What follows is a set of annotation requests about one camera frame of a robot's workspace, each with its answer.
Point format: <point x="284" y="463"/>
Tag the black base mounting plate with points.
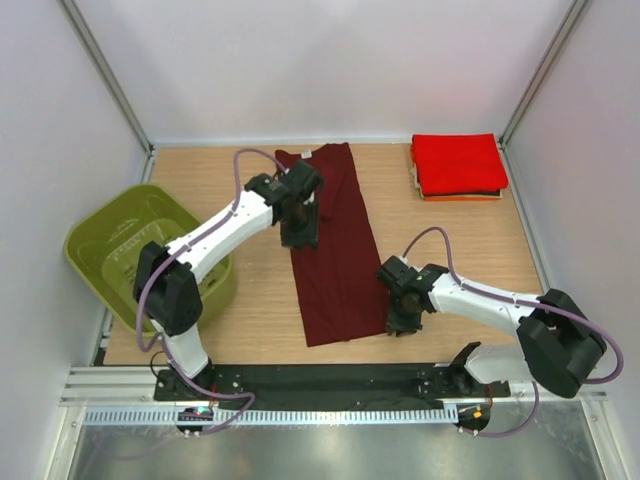
<point x="352" y="387"/>

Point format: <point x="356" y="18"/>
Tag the olive green plastic basket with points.
<point x="105" y="247"/>

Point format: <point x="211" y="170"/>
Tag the dark red t shirt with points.
<point x="339" y="296"/>

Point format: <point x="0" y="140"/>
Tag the aluminium frame post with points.
<point x="95" y="54"/>
<point x="559" y="40"/>

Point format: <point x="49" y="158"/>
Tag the folded orange t shirt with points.
<point x="463" y="198"/>

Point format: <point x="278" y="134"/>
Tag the right aluminium frame post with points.
<point x="559" y="40"/>

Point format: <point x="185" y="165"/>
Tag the folded black t shirt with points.
<point x="494" y="193"/>

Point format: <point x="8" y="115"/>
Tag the left aluminium frame post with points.
<point x="95" y="54"/>

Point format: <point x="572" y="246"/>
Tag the folded bright red t shirt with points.
<point x="458" y="164"/>

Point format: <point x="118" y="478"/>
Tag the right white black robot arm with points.
<point x="553" y="346"/>

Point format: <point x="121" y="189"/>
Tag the folded beige t shirt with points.
<point x="415" y="175"/>

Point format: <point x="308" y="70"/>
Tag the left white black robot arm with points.
<point x="255" y="208"/>

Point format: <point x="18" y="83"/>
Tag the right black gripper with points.
<point x="394" y="321"/>

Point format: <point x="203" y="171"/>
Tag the slotted grey cable duct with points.
<point x="199" y="415"/>

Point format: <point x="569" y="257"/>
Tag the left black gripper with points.
<point x="305" y="236"/>

